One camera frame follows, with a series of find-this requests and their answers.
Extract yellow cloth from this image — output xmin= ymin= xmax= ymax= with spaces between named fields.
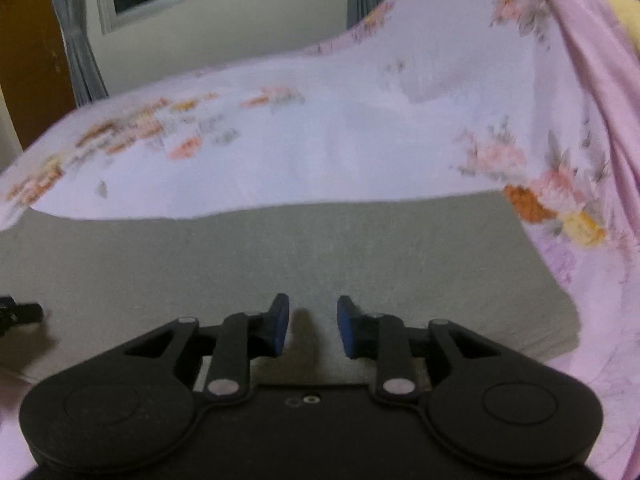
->
xmin=585 ymin=0 xmax=640 ymax=56

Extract floral pink bedsheet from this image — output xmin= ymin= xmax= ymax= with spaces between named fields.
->
xmin=0 ymin=0 xmax=640 ymax=480

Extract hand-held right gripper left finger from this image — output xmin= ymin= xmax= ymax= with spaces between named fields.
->
xmin=122 ymin=292 xmax=291 ymax=404

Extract brown wooden door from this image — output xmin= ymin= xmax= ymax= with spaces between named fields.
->
xmin=0 ymin=0 xmax=76 ymax=152

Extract grey pants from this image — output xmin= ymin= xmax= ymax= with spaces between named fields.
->
xmin=0 ymin=192 xmax=581 ymax=392

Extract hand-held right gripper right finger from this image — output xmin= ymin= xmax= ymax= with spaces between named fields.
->
xmin=336 ymin=295 xmax=506 ymax=406

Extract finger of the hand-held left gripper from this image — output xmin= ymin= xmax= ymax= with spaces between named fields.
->
xmin=0 ymin=295 xmax=46 ymax=337

